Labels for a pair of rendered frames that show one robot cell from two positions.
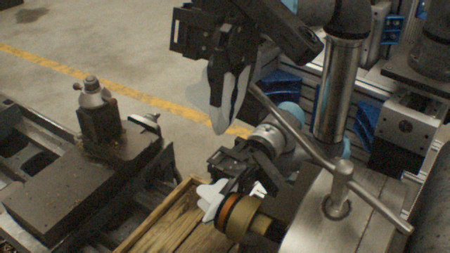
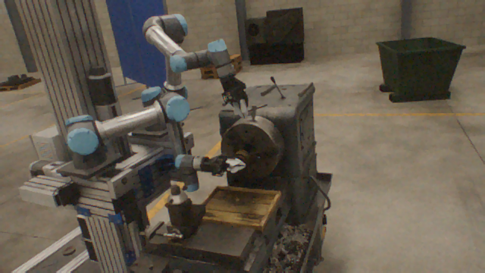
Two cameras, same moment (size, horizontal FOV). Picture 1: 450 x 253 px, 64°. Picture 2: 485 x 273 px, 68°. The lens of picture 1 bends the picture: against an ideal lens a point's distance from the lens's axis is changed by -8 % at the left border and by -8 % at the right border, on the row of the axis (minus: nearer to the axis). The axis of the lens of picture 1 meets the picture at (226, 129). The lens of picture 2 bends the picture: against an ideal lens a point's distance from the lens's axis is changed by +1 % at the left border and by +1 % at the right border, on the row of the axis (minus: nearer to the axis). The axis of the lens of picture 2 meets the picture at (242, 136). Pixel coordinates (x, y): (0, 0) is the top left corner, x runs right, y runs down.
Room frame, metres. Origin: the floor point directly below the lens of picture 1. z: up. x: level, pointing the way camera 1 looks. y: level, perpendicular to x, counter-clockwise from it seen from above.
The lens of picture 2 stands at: (0.64, 1.53, 1.80)
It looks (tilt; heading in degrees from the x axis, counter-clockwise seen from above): 21 degrees down; 261
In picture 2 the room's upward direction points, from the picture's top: 7 degrees counter-clockwise
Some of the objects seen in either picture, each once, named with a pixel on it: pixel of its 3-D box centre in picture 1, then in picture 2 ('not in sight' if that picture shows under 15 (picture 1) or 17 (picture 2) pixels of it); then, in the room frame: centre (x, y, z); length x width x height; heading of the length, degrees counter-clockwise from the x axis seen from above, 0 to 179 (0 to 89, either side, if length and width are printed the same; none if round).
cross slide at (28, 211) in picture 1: (91, 168); (198, 239); (0.68, 0.34, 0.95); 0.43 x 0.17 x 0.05; 148
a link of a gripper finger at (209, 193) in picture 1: (210, 195); (234, 163); (0.46, 0.03, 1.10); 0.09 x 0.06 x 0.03; 146
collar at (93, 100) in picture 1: (93, 93); (176, 196); (0.73, 0.30, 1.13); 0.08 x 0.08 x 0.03
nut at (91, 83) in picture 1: (91, 81); (175, 188); (0.73, 0.30, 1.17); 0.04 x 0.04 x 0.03
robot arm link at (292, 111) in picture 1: (281, 126); (187, 162); (0.68, -0.12, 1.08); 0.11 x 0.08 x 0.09; 146
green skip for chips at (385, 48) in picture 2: not in sight; (414, 70); (-3.20, -3.83, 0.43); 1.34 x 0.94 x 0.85; 72
